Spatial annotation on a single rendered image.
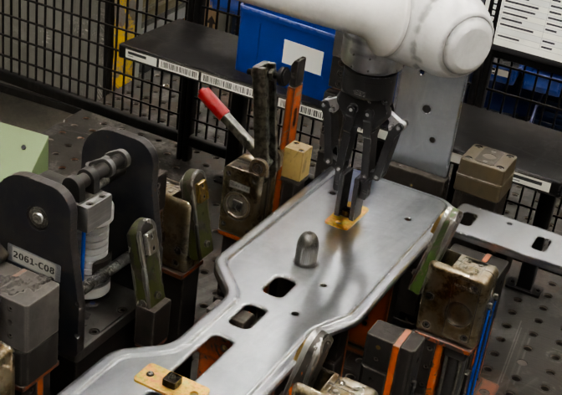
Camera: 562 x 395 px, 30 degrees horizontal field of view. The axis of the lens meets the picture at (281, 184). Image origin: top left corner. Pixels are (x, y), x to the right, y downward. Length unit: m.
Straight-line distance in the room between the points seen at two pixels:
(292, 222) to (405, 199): 0.21
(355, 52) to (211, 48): 0.73
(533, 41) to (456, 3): 0.74
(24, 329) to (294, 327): 0.34
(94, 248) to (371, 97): 0.43
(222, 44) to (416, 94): 0.54
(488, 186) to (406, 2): 0.57
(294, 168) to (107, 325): 0.44
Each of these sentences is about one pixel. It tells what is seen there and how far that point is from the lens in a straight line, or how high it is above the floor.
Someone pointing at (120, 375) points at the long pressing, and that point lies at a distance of 1.24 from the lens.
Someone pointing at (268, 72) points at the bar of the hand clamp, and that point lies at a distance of 1.54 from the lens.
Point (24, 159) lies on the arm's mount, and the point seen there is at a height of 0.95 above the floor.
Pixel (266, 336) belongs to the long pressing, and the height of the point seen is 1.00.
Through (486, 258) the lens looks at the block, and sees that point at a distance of 1.62.
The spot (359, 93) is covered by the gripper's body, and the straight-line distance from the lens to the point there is 1.45.
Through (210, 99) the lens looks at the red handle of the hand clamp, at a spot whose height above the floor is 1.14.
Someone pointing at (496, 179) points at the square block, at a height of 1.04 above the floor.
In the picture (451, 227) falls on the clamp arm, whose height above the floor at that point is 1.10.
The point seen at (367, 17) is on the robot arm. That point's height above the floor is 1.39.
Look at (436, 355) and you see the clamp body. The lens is 1.52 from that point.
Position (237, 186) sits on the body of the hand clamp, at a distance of 1.61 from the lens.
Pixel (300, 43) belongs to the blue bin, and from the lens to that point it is 1.92.
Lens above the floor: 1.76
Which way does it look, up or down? 27 degrees down
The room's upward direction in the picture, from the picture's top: 8 degrees clockwise
